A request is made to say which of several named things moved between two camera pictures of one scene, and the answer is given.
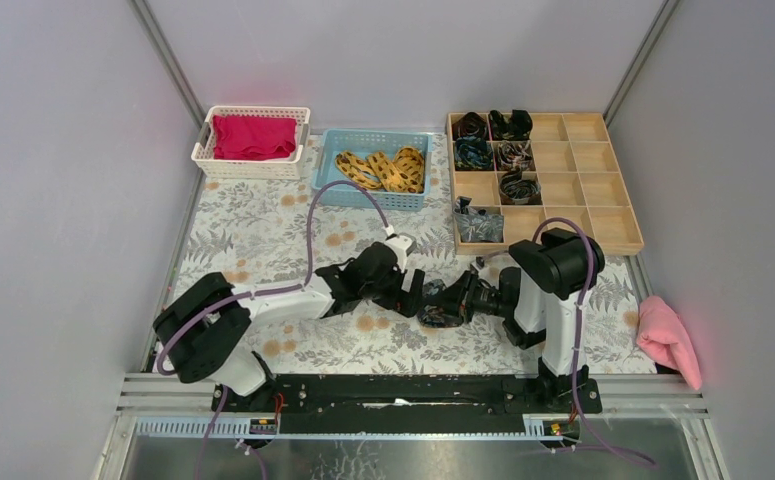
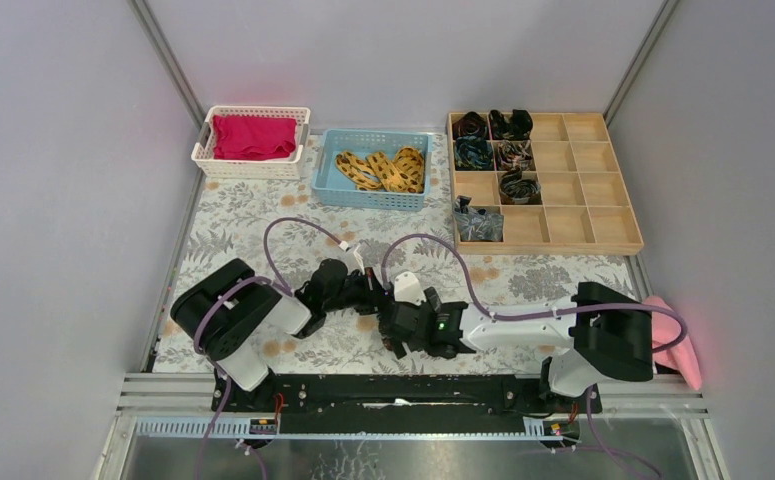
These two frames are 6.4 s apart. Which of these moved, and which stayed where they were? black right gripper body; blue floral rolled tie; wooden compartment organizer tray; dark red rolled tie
Moved: black right gripper body
Stayed: blue floral rolled tie; dark red rolled tie; wooden compartment organizer tray
